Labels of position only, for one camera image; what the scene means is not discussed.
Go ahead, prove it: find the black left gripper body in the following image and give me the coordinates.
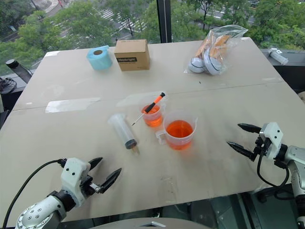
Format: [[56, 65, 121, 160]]
[[79, 175, 106, 195]]

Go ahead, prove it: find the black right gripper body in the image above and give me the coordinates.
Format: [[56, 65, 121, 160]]
[[253, 133, 273, 157]]

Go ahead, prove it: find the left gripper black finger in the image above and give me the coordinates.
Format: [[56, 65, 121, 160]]
[[88, 156, 103, 171], [100, 167, 122, 194]]

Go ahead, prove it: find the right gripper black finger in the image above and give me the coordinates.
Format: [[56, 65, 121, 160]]
[[226, 141, 258, 163], [237, 123, 262, 134]]

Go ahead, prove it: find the large clear plastic syringe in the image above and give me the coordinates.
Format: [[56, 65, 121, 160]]
[[107, 113, 142, 156]]

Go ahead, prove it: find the large clear cup orange liquid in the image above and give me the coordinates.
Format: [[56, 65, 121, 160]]
[[155, 110, 199, 151]]

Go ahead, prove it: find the small clear cup orange liquid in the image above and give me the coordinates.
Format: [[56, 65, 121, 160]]
[[140, 103, 167, 128]]

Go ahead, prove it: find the white sneaker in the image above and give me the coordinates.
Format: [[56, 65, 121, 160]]
[[188, 57, 206, 73], [203, 54, 226, 75]]

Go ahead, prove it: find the orange black screwdriver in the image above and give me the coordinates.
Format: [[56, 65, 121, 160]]
[[131, 92, 166, 126]]

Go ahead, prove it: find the clear plastic zip bag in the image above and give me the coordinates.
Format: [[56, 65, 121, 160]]
[[183, 24, 249, 76]]

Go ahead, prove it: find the light blue paper roll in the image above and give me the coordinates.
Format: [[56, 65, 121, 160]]
[[86, 45, 113, 71]]

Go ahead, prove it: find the brown cardboard box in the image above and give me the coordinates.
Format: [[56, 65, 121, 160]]
[[113, 39, 151, 72]]

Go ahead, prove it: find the black cylinder device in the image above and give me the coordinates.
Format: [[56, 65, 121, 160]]
[[5, 58, 33, 84]]

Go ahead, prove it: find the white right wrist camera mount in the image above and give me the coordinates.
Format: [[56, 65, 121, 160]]
[[258, 122, 285, 161]]

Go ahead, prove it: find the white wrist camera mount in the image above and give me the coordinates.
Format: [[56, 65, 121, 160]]
[[258, 122, 285, 161], [60, 157, 92, 207]]

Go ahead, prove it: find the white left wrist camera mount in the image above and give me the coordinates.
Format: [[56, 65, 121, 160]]
[[60, 157, 92, 207]]

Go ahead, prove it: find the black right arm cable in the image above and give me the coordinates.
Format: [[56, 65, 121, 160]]
[[256, 152, 294, 203]]

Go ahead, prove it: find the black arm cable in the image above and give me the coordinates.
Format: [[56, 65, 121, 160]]
[[256, 152, 294, 203], [1, 158, 67, 229]]

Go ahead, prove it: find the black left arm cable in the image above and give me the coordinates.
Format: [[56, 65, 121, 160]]
[[1, 158, 67, 229]]

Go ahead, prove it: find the black cable bundle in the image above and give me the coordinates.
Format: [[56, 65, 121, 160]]
[[0, 77, 17, 94]]

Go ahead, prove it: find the black window frame post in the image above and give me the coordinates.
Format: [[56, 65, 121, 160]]
[[155, 0, 173, 44]]

